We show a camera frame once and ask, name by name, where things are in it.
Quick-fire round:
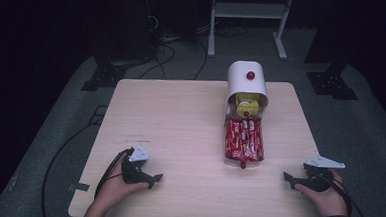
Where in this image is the white metal stand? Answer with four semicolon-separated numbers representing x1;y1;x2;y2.
207;0;295;63

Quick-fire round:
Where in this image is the yellow round packet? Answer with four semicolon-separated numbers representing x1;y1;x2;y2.
235;98;261;118

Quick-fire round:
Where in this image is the clear drawer with yellow packets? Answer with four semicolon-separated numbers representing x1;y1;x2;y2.
225;90;270;122

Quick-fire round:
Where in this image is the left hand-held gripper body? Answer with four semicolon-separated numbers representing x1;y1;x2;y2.
120;143;154;186

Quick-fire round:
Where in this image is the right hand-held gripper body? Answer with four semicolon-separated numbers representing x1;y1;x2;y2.
295;154;347;195

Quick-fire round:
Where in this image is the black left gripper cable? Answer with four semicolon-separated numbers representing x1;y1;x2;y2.
93;144;135;201

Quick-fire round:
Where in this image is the black floor cable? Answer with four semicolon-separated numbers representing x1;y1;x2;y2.
40;120;96;217

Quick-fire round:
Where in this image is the black stand base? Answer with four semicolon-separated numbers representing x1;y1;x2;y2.
305;69;361;102
80;60;128;94

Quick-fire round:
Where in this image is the person's left hand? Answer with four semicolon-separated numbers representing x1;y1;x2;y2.
94;151;152;214

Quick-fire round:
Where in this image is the clear drawer with red sachets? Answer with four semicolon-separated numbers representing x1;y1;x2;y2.
222;113;269;171

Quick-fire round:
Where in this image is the pile of red sachets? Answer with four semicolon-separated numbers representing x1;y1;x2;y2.
223;117;266;163

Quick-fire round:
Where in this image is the tangle of black floor cables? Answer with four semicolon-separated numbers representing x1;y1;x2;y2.
137;14;212;84

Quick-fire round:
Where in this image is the grey tape strip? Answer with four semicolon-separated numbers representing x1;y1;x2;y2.
68;181;91;194

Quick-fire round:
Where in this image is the person's right hand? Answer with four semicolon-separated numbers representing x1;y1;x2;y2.
293;167;351;217

